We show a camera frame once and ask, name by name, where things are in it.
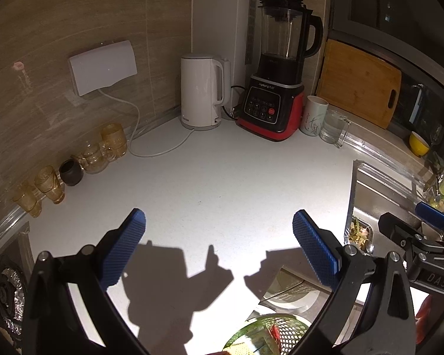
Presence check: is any white wall socket cover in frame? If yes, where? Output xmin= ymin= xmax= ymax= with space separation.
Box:
xmin=69 ymin=40 xmax=138 ymax=96

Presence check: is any chrome faucet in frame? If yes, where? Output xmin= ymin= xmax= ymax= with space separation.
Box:
xmin=425 ymin=150 xmax=444 ymax=196

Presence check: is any amber glass cup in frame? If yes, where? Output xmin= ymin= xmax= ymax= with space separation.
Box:
xmin=34 ymin=166 xmax=65 ymax=204
xmin=100 ymin=123 xmax=127 ymax=161
xmin=12 ymin=181 xmax=42 ymax=218

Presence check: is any white floral ceramic cup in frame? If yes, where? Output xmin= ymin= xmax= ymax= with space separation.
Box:
xmin=299 ymin=95 xmax=329 ymax=136

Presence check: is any right human hand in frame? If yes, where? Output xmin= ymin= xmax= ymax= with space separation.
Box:
xmin=416 ymin=295 xmax=432 ymax=345

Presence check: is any stainless steel sink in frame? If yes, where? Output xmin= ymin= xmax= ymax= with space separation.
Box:
xmin=344 ymin=160 xmax=444 ymax=256

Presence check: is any sink strainer with food scraps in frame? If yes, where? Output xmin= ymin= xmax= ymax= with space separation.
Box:
xmin=347 ymin=216 xmax=374 ymax=255

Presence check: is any gas stove burner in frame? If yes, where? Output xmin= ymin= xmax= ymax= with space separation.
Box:
xmin=0 ymin=256 xmax=27 ymax=341

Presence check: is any clear glass mug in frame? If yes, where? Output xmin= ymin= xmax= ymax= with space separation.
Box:
xmin=319 ymin=110 xmax=350 ymax=148

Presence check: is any dark ceramic small pot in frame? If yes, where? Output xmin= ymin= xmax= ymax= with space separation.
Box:
xmin=58 ymin=159 xmax=84 ymax=187

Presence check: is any white power cable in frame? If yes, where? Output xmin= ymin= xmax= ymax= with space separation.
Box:
xmin=97 ymin=87 xmax=197 ymax=158

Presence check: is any yellow bowl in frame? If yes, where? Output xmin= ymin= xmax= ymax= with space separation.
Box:
xmin=408 ymin=131 xmax=430 ymax=157

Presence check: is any red snack wrapper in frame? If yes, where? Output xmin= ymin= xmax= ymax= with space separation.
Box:
xmin=268 ymin=325 xmax=281 ymax=353

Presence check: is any amber glass teapot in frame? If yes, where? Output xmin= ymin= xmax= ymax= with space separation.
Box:
xmin=71 ymin=141 xmax=115 ymax=175

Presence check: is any green plastic waste basket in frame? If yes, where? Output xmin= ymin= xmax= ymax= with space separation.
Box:
xmin=223 ymin=313 xmax=310 ymax=355

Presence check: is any wooden cutting board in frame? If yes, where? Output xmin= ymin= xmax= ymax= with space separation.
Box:
xmin=316 ymin=39 xmax=402 ymax=129

